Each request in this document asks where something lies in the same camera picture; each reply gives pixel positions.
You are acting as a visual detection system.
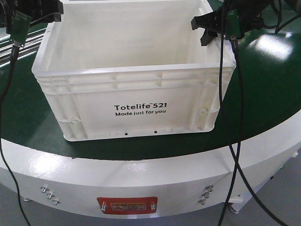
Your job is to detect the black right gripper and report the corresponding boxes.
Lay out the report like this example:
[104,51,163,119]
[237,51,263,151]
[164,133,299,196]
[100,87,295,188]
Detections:
[191,0,273,46]

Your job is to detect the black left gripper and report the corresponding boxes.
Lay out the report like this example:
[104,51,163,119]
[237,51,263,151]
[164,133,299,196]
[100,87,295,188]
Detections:
[0,0,63,33]

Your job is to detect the white plastic Totelife tote box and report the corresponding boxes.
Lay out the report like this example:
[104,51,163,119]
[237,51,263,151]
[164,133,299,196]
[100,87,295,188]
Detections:
[32,0,235,141]

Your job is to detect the green circuit board right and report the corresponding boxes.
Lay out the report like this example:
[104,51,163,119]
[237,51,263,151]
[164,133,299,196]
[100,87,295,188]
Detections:
[225,9,243,40]

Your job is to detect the green circuit board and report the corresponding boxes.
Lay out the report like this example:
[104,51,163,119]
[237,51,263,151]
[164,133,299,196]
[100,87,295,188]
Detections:
[10,10,32,47]
[225,9,243,40]

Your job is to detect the green circuit board left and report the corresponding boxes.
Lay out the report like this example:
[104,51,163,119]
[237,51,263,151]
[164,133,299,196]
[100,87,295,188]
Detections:
[10,10,32,47]

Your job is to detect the steel conveyor rollers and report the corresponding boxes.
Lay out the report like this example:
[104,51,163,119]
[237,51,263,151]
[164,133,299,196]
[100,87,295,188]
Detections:
[0,29,46,65]

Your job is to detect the red warning plate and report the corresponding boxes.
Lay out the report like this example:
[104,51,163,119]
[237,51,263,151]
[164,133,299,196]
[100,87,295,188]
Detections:
[97,196,158,215]

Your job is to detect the black usb cable right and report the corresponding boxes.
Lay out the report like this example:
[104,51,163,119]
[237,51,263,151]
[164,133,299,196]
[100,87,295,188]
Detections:
[229,35,285,226]

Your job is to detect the black cable right inner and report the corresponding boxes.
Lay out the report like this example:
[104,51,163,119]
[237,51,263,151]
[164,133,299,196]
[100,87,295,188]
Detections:
[217,0,240,226]

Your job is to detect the black cable left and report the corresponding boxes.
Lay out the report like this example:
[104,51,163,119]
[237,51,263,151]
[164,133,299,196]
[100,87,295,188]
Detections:
[0,40,31,226]

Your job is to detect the white round conveyor frame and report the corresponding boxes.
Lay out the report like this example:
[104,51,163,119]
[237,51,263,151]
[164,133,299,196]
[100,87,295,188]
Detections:
[2,111,301,219]

